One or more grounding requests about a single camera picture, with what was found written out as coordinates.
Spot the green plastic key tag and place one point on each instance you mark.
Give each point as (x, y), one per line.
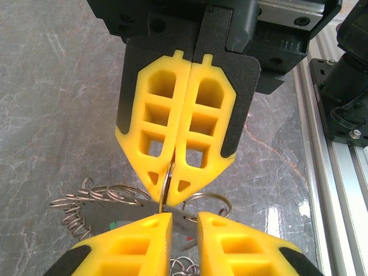
(112, 225)

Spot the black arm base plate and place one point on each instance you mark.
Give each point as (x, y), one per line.
(319, 86)

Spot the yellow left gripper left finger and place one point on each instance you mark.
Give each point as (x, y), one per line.
(129, 250)

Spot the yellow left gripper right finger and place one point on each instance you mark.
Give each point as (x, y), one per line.
(244, 253)

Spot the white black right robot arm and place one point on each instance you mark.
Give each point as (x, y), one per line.
(348, 77)

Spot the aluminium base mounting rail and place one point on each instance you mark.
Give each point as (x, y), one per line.
(339, 201)

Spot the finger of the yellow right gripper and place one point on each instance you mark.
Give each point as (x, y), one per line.
(218, 138)
(138, 135)

